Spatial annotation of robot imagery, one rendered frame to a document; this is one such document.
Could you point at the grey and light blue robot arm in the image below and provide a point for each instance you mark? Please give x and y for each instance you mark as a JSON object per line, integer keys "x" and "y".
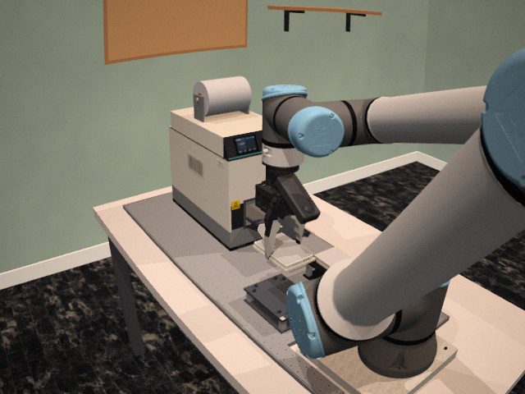
{"x": 468, "y": 210}

